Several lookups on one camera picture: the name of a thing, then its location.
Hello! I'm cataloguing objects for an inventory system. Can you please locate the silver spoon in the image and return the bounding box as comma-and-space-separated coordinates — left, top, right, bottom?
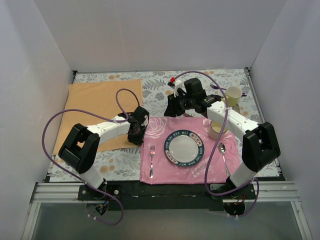
219, 142, 231, 177

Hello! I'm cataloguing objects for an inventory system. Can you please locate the purple plastic fork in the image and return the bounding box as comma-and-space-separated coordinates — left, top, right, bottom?
210, 84, 219, 90

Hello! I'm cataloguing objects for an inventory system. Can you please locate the peach satin napkin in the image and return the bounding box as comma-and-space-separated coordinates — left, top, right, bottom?
53, 79, 143, 155

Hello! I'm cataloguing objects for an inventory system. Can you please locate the aluminium frame rail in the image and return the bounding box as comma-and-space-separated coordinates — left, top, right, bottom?
22, 181, 313, 240

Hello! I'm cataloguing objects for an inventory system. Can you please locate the yellow green mug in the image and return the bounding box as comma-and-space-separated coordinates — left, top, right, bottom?
225, 85, 243, 107

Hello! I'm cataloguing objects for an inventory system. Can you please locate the silver fork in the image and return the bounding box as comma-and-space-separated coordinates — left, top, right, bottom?
149, 145, 156, 179

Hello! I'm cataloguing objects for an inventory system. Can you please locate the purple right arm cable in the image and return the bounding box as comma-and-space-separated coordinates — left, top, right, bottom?
174, 71, 261, 218

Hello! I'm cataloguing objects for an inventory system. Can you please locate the cream enamel mug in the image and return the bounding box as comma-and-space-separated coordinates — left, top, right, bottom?
207, 120, 222, 140

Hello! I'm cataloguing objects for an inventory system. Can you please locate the white plate teal rim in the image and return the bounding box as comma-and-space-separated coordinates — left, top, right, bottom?
164, 129, 205, 168

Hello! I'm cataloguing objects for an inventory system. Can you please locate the speckled round coaster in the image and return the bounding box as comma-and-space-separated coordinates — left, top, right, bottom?
232, 103, 240, 114

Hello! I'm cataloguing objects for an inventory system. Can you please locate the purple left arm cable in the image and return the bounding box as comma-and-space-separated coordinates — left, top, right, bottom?
42, 88, 125, 226

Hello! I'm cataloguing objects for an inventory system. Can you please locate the pink rose placemat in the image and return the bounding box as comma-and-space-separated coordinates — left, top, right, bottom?
140, 117, 242, 185

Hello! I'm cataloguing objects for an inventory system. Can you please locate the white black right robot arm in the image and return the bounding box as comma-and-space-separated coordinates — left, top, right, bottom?
164, 78, 281, 199

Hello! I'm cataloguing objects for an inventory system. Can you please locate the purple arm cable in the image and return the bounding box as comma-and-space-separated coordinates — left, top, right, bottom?
42, 88, 125, 226
174, 71, 261, 218

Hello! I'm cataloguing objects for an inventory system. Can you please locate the floral tablecloth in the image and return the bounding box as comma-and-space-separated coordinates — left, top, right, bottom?
48, 69, 281, 183

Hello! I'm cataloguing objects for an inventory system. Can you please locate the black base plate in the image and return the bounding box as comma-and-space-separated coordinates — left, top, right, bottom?
77, 178, 257, 211

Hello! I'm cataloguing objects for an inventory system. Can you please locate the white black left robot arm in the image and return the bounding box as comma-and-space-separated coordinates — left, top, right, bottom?
58, 106, 150, 200

